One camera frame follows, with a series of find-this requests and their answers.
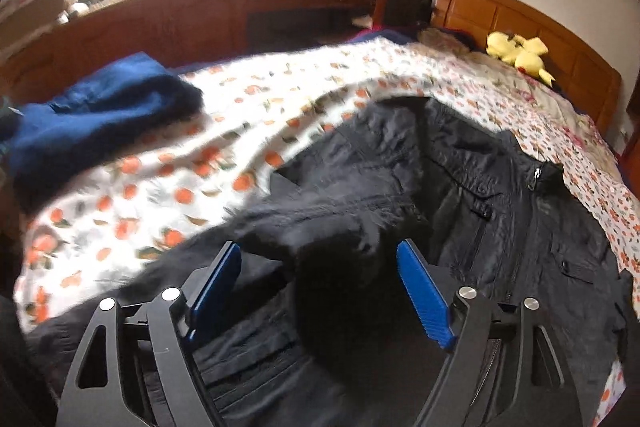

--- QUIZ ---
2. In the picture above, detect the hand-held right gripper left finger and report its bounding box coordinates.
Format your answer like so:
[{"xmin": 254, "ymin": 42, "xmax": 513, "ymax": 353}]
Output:
[{"xmin": 55, "ymin": 241, "xmax": 243, "ymax": 427}]

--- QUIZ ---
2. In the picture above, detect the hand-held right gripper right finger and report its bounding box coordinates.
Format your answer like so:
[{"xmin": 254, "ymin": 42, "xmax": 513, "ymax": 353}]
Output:
[{"xmin": 396, "ymin": 239, "xmax": 586, "ymax": 427}]

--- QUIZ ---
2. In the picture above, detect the black jacket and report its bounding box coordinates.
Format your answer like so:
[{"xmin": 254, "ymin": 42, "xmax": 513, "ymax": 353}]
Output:
[{"xmin": 20, "ymin": 94, "xmax": 633, "ymax": 427}]

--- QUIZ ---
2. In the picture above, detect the orange-print bed sheet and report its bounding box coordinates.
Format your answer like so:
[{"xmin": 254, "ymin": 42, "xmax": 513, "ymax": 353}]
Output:
[{"xmin": 12, "ymin": 34, "xmax": 640, "ymax": 427}]

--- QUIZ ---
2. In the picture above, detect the navy blue garment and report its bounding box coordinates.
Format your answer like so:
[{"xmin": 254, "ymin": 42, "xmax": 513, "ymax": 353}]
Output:
[{"xmin": 0, "ymin": 52, "xmax": 206, "ymax": 212}]

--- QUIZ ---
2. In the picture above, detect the floral quilt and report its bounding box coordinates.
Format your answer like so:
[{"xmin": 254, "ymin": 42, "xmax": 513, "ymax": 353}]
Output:
[{"xmin": 417, "ymin": 27, "xmax": 601, "ymax": 132}]

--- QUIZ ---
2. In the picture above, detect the yellow plush toy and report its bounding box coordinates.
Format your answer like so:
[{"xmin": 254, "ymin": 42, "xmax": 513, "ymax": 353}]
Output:
[{"xmin": 486, "ymin": 31, "xmax": 557, "ymax": 88}]

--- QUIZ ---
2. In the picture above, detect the wooden desk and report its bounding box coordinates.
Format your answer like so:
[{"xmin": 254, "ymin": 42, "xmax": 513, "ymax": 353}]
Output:
[{"xmin": 0, "ymin": 0, "xmax": 381, "ymax": 82}]

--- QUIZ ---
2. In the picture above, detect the wooden headboard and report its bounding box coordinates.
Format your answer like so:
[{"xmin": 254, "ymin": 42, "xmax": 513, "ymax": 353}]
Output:
[{"xmin": 432, "ymin": 0, "xmax": 623, "ymax": 132}]

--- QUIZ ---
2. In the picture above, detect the black backpack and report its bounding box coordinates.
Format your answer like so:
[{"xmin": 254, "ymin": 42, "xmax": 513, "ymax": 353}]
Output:
[{"xmin": 387, "ymin": 0, "xmax": 433, "ymax": 28}]

